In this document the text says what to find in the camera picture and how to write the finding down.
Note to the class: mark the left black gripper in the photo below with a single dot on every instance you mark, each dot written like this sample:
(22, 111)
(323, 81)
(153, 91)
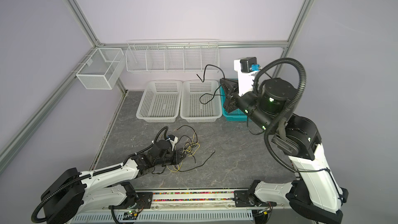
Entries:
(176, 160)

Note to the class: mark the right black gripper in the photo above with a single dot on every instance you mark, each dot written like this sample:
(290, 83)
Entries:
(232, 85)

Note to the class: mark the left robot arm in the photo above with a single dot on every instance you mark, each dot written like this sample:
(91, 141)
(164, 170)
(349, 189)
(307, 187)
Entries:
(133, 166)

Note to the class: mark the teal plastic basket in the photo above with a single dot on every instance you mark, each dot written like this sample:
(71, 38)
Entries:
(236, 115)

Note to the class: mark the middle white plastic basket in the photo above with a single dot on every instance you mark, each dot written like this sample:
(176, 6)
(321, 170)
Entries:
(200, 101)

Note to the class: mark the white plastic basket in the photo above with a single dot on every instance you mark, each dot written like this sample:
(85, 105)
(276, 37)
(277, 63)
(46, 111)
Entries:
(200, 101)
(160, 101)

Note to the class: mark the left white plastic basket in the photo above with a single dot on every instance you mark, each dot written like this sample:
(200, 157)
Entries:
(160, 101)

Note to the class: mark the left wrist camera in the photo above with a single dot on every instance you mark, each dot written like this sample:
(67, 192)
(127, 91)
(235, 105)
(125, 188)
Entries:
(172, 139)

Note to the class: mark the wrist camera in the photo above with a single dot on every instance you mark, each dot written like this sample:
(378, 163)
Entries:
(172, 139)
(246, 68)

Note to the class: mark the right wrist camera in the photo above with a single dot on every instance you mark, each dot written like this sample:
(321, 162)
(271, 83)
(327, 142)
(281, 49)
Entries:
(246, 68)

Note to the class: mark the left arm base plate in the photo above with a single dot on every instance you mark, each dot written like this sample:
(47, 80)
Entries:
(140, 200)

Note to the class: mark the front aluminium rail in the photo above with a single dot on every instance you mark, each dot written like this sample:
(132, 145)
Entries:
(192, 199)

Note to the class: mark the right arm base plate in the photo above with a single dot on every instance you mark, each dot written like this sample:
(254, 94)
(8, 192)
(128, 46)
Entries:
(246, 198)

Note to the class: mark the white slotted cable duct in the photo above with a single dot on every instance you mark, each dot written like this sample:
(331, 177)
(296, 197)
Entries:
(171, 217)

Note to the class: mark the long white wire rack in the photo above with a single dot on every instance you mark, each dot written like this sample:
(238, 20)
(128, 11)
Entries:
(169, 55)

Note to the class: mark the white mesh wall box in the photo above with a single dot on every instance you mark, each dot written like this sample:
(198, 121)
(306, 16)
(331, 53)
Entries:
(102, 69)

